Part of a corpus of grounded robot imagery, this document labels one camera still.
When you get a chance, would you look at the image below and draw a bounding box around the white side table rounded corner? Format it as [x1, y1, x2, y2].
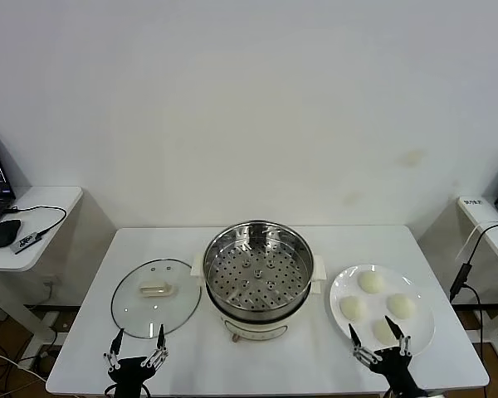
[0, 185, 84, 345]

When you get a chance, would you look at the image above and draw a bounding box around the black cable with adapter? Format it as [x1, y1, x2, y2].
[449, 219, 498, 345]

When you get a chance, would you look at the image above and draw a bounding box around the white flat cable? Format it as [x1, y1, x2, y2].
[456, 221, 498, 262]

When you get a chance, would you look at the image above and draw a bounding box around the white round plate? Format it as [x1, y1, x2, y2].
[329, 264, 437, 360]

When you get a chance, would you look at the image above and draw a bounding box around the glass lid with cream handle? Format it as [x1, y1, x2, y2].
[110, 258, 203, 340]

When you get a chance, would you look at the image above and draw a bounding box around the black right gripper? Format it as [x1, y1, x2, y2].
[348, 316, 428, 398]

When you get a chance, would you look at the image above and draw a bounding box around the cream electric cooker base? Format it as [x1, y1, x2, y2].
[189, 251, 328, 344]

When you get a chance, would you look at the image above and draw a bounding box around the black computer mouse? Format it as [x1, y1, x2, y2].
[0, 219, 22, 249]

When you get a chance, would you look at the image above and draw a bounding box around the white steamed baozi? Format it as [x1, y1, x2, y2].
[358, 271, 386, 294]
[386, 293, 417, 320]
[372, 317, 399, 347]
[339, 295, 369, 322]

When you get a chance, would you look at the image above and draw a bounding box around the black usb cable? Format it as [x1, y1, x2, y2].
[4, 204, 68, 238]

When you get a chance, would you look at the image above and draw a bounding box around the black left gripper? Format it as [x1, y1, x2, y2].
[103, 323, 170, 398]

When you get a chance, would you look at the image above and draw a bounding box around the perforated stainless steel steamer basket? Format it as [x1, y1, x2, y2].
[203, 220, 316, 321]

